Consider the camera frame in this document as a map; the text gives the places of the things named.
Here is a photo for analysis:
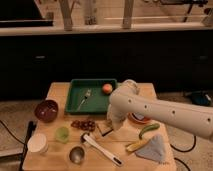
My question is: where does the wooden board eraser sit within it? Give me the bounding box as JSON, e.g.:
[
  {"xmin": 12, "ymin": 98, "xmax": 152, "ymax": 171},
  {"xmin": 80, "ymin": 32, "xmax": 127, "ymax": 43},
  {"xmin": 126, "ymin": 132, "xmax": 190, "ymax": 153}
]
[{"xmin": 97, "ymin": 122, "xmax": 113, "ymax": 137}]

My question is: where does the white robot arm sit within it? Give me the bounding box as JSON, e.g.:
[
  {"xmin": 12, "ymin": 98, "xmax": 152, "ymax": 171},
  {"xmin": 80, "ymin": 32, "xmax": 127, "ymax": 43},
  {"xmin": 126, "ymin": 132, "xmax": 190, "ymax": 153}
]
[{"xmin": 107, "ymin": 79, "xmax": 213, "ymax": 142}]

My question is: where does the green plastic cup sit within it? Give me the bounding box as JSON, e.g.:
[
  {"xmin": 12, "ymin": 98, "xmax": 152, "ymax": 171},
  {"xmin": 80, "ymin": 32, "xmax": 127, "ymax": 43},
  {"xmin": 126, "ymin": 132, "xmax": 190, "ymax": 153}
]
[{"xmin": 55, "ymin": 127, "xmax": 69, "ymax": 143}]

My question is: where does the white paper cup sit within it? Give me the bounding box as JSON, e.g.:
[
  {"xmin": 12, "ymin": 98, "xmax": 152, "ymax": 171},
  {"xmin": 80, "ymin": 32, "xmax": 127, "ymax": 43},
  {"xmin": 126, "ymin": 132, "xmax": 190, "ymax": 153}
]
[{"xmin": 27, "ymin": 133, "xmax": 48, "ymax": 154}]

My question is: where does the orange fruit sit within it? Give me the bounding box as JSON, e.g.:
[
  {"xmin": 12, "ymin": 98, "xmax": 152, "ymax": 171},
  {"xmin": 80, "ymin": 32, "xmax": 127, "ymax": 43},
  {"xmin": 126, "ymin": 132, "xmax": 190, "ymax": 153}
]
[{"xmin": 102, "ymin": 83, "xmax": 113, "ymax": 94}]

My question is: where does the silver fork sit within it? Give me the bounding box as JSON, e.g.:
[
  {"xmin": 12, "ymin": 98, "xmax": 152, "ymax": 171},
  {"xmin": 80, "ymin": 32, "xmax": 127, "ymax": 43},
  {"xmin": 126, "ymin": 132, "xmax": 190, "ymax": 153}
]
[{"xmin": 77, "ymin": 89, "xmax": 92, "ymax": 111}]

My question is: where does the green plastic tray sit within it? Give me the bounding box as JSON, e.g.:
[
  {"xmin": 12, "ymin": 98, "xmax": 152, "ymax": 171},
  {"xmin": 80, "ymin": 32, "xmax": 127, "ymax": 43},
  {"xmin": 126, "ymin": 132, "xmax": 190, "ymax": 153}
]
[{"xmin": 65, "ymin": 78, "xmax": 117, "ymax": 115}]

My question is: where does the blue sponge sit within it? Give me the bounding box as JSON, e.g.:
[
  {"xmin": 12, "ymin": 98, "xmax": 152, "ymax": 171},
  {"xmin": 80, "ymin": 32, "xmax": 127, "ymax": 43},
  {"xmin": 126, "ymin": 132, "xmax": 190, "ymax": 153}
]
[{"xmin": 133, "ymin": 114, "xmax": 145, "ymax": 120}]

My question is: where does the bunch of purple grapes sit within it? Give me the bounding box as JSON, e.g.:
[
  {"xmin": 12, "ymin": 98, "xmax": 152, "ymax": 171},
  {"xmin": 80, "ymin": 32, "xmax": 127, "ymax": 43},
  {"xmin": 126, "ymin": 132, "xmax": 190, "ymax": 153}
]
[{"xmin": 71, "ymin": 120, "xmax": 96, "ymax": 132}]

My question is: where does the orange clay bowl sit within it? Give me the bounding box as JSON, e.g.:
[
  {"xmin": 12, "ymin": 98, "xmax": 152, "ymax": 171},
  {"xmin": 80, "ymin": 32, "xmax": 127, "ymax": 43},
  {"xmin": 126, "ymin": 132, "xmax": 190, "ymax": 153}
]
[{"xmin": 128, "ymin": 113, "xmax": 151, "ymax": 125}]

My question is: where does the green cucumber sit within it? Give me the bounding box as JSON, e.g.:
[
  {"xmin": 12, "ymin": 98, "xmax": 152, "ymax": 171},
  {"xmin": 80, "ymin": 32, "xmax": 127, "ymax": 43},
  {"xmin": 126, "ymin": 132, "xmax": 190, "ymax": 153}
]
[{"xmin": 139, "ymin": 123, "xmax": 160, "ymax": 140}]

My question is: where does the dark red bowl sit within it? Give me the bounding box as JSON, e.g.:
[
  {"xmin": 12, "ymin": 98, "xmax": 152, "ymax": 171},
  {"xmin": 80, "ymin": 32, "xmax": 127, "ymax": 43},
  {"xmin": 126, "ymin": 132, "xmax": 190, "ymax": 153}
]
[{"xmin": 34, "ymin": 100, "xmax": 58, "ymax": 123}]

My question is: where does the small metal bowl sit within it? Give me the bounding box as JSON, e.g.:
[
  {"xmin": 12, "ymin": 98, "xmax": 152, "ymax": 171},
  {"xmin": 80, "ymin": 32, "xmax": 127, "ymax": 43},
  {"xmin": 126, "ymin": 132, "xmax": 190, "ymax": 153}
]
[{"xmin": 69, "ymin": 146, "xmax": 85, "ymax": 164}]

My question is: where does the grey blue cloth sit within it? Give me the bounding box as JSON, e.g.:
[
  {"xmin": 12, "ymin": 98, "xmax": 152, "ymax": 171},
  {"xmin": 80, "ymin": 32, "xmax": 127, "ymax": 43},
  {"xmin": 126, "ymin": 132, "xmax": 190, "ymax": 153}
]
[{"xmin": 135, "ymin": 134, "xmax": 166, "ymax": 163}]

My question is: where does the dark blue device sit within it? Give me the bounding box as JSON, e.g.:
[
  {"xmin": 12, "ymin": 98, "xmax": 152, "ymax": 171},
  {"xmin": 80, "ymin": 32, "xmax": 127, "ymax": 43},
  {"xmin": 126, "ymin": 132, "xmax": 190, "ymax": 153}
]
[{"xmin": 190, "ymin": 92, "xmax": 211, "ymax": 106}]

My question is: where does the black cable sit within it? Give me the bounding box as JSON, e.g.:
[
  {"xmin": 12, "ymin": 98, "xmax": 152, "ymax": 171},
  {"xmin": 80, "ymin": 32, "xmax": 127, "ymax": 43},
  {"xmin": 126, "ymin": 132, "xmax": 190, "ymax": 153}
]
[{"xmin": 169, "ymin": 134, "xmax": 198, "ymax": 154}]

